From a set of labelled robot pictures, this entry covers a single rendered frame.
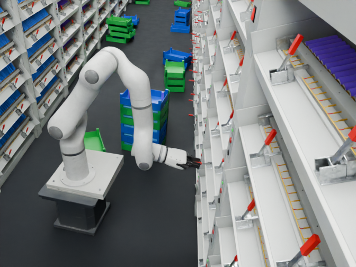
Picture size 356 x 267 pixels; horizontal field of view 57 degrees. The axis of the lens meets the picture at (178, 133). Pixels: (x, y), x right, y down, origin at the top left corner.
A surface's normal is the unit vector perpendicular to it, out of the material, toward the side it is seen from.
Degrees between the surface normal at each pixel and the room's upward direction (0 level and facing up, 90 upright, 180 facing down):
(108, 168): 4
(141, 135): 46
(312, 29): 90
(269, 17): 90
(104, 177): 4
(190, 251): 0
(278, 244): 18
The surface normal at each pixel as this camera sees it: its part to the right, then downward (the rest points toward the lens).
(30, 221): 0.07, -0.83
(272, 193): -0.24, -0.82
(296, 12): -0.03, 0.55
